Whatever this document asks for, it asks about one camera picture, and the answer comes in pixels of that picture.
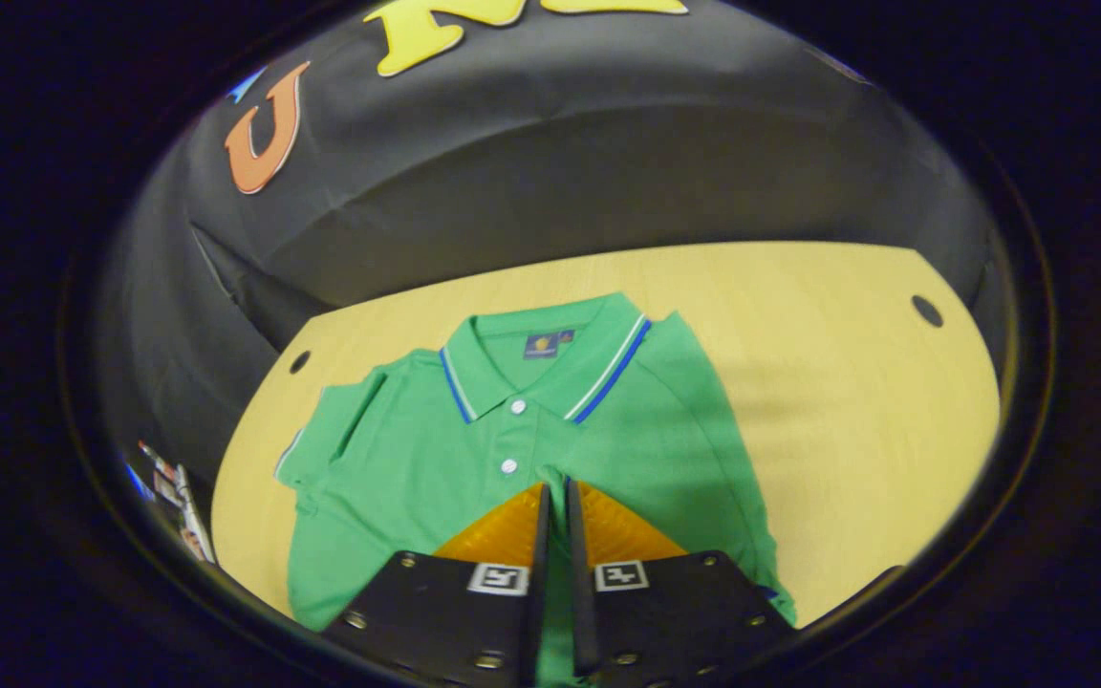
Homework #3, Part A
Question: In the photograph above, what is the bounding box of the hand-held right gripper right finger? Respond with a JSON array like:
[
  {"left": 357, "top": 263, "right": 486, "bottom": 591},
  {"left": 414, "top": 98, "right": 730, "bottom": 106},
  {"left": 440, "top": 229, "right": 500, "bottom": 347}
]
[{"left": 565, "top": 478, "right": 795, "bottom": 688}]

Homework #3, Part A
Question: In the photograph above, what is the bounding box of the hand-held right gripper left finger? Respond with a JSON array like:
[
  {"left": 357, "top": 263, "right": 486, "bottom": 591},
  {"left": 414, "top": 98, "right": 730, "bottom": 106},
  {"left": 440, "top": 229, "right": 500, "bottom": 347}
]
[{"left": 321, "top": 483, "right": 551, "bottom": 688}]

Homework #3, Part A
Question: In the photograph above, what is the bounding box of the green T-shirt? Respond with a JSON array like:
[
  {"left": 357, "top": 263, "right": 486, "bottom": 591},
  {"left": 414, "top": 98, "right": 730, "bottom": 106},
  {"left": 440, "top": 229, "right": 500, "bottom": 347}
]
[{"left": 273, "top": 291, "right": 798, "bottom": 688}]

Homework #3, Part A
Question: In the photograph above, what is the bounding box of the black backdrop cloth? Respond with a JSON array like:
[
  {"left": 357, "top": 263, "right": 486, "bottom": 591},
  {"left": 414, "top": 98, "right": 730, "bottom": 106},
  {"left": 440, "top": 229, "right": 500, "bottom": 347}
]
[{"left": 97, "top": 0, "right": 1015, "bottom": 488}]

